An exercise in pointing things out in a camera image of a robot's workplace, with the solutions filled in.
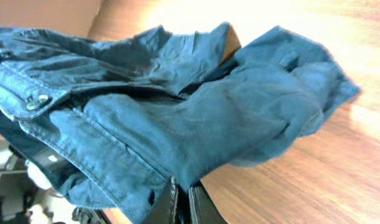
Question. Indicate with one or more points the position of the navy blue denim shorts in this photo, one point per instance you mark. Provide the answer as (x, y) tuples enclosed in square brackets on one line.
[(110, 123)]

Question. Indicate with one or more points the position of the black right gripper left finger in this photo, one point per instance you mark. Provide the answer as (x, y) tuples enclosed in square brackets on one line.
[(165, 210)]

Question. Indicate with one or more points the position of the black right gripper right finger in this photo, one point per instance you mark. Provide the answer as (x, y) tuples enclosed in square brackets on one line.
[(202, 208)]

